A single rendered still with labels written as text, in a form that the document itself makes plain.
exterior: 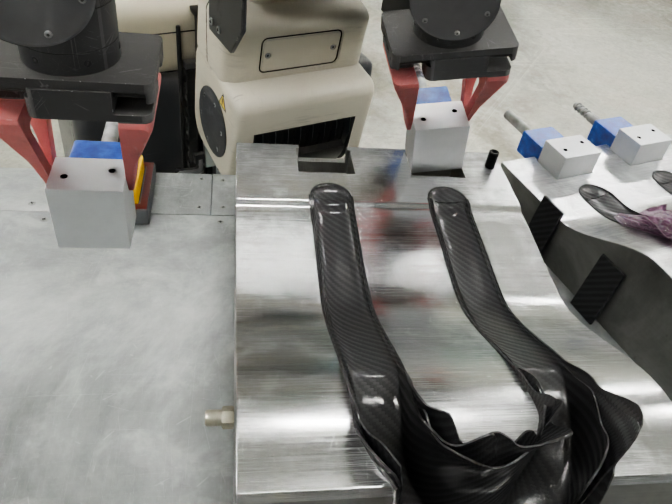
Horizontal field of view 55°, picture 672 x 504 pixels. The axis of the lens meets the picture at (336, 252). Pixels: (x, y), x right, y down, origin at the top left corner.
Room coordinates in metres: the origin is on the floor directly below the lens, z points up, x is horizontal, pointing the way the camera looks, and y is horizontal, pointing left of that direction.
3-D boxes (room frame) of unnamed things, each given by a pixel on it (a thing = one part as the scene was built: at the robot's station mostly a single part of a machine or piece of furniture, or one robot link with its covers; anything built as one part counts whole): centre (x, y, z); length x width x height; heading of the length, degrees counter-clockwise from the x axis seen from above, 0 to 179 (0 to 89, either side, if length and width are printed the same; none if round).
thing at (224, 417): (0.24, 0.06, 0.84); 0.02 x 0.01 x 0.02; 103
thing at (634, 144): (0.72, -0.31, 0.86); 0.13 x 0.05 x 0.05; 30
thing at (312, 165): (0.51, 0.03, 0.87); 0.05 x 0.05 x 0.04; 13
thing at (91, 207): (0.39, 0.19, 0.94); 0.13 x 0.05 x 0.05; 13
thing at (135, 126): (0.35, 0.16, 0.99); 0.07 x 0.07 x 0.09; 13
